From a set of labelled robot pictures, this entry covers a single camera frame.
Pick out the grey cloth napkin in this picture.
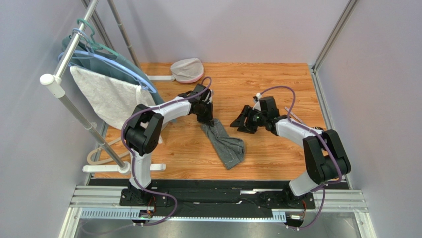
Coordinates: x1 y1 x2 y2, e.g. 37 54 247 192
201 118 246 170

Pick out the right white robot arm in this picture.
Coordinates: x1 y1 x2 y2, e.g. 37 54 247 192
230 97 351 199

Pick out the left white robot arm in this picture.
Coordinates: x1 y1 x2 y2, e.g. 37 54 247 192
121 84 214 204

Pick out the white mesh cap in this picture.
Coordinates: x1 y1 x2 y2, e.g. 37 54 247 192
170 58 205 83

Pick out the white towel on hanger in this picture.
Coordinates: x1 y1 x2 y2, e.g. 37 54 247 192
70 66 158 130

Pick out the white clothes rack base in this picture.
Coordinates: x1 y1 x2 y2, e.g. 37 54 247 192
82 163 166 175

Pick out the green hanger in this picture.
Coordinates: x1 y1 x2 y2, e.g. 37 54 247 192
76 18 119 57

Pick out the beige wooden hanger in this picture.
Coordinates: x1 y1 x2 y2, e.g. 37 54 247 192
86 137 131 166

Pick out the light blue hanger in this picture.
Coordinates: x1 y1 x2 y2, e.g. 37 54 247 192
68 28 158 95

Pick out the metal clothes rack pole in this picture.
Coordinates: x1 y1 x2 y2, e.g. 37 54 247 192
39 0 141 174

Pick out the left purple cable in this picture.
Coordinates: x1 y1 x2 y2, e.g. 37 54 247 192
79 76 213 232

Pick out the purple cable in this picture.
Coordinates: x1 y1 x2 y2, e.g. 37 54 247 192
255 85 344 230
79 76 213 232

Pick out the black mounting rail plate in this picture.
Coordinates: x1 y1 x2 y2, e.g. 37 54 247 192
89 178 350 219

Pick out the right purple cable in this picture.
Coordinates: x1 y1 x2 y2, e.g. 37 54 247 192
255 85 344 230

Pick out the aluminium frame rail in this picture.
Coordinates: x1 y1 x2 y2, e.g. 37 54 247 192
59 184 376 238

